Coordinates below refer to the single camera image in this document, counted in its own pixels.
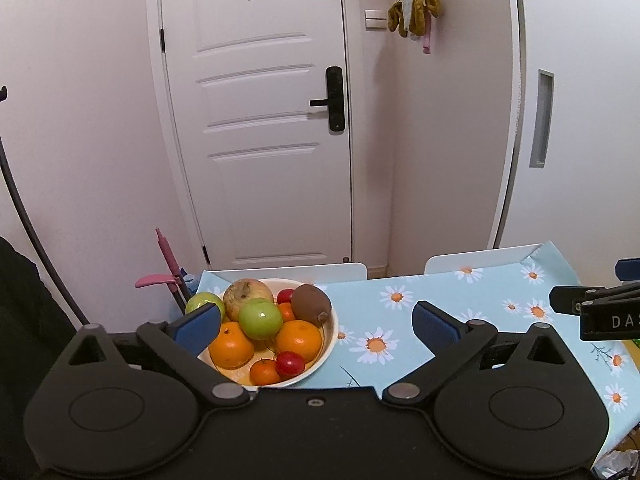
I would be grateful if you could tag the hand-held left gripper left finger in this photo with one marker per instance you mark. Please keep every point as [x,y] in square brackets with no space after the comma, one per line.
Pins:
[199,327]

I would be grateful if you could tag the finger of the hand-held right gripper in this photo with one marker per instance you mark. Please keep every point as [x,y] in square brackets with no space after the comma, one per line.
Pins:
[629,269]
[575,297]

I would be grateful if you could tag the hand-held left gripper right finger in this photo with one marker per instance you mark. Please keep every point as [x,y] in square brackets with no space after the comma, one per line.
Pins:
[436,327]

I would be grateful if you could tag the green apple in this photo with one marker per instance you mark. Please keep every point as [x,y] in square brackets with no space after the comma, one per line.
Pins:
[202,301]
[260,318]

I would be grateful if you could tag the large orange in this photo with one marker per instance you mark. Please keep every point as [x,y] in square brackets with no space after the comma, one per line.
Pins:
[230,346]
[298,340]

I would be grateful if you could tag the small tangerine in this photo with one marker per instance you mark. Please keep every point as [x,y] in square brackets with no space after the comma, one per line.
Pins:
[264,372]
[287,313]

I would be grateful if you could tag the small red fruit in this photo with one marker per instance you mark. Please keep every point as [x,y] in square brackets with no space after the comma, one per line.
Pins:
[290,364]
[285,296]

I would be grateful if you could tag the cream ceramic bowl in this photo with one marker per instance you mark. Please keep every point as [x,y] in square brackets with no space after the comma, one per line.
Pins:
[326,346]

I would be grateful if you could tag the brown kiwi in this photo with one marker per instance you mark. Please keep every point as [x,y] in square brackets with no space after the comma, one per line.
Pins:
[311,305]

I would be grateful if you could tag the blue floral tablecloth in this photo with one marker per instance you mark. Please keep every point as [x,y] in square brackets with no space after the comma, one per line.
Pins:
[400,285]

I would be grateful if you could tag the yellow-brown apple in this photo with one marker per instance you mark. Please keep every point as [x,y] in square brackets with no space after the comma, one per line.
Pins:
[247,294]

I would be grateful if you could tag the white chair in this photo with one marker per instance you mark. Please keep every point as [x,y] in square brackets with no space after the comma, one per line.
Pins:
[480,260]
[300,272]

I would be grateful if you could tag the white sliding wardrobe door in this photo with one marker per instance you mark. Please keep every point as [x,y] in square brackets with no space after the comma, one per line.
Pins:
[585,185]

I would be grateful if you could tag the crumpled clear plastic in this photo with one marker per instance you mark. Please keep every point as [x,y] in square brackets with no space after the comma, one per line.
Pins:
[617,466]

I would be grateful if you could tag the dark cloth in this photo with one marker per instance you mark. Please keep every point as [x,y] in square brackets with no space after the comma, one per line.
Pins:
[25,340]

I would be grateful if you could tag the black metal stand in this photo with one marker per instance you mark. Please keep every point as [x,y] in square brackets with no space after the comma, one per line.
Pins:
[30,240]

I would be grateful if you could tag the white panel door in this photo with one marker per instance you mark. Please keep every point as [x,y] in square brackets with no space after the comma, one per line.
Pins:
[255,125]

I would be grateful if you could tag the pink hanging strip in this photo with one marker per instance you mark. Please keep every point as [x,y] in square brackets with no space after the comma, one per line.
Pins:
[427,40]

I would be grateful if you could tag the white hanging cloth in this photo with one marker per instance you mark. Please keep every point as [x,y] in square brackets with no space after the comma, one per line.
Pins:
[409,12]

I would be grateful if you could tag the white light switch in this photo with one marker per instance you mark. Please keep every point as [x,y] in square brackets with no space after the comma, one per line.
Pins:
[375,19]

